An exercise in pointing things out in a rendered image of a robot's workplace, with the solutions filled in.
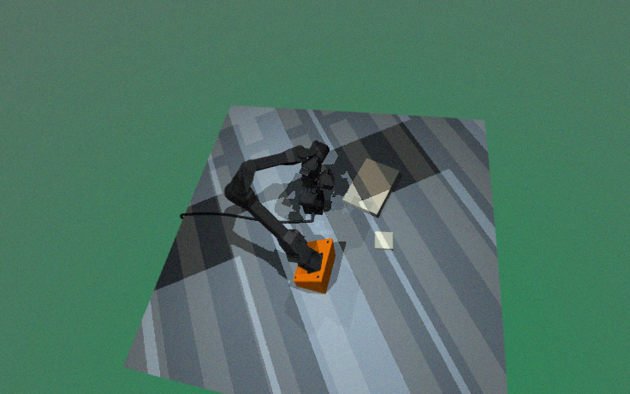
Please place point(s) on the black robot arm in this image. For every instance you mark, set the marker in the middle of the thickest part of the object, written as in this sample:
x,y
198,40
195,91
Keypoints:
x,y
239,192

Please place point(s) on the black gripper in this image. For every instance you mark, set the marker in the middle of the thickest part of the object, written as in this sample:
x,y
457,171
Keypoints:
x,y
308,196

